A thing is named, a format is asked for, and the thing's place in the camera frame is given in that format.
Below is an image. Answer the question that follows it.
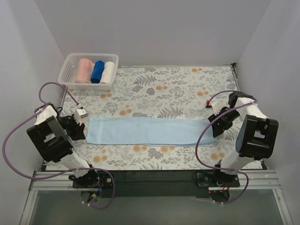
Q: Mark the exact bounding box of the light blue towel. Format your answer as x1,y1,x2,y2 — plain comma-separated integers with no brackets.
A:
87,117,210,147

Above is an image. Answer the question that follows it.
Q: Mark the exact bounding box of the pink towel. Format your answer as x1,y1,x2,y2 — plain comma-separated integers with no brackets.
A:
75,59,95,83

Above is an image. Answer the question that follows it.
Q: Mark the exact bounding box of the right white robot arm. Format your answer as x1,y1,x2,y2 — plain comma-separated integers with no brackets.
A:
206,91,278,185

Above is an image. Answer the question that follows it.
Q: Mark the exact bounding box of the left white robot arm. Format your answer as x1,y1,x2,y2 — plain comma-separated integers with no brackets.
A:
27,103,99,188

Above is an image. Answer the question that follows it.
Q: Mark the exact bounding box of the floral table mat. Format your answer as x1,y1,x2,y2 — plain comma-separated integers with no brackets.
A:
62,66,242,170

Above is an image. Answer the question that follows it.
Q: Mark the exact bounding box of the white plastic basket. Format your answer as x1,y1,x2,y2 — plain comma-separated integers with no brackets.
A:
58,53,119,91

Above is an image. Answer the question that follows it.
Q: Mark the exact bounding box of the white rolled towel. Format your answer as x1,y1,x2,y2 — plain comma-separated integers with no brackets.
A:
100,61,115,84

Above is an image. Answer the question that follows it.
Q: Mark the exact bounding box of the blue rolled towel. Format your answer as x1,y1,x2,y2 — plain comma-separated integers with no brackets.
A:
90,60,105,83

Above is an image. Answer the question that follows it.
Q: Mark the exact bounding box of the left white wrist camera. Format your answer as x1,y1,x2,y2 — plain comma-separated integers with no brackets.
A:
74,107,89,124

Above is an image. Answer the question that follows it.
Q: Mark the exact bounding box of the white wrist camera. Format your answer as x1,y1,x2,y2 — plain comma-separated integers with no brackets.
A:
74,107,89,124
206,100,221,115

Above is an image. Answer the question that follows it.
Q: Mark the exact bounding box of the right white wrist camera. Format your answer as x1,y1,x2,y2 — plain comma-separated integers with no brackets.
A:
206,100,221,115

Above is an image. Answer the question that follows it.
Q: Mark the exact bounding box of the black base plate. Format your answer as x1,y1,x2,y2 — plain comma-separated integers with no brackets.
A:
72,170,241,199

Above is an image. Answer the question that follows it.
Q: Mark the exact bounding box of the aluminium rail frame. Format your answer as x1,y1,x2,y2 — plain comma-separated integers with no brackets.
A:
21,170,293,225

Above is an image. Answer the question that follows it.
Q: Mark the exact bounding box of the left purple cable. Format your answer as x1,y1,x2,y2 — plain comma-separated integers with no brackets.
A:
4,82,116,210

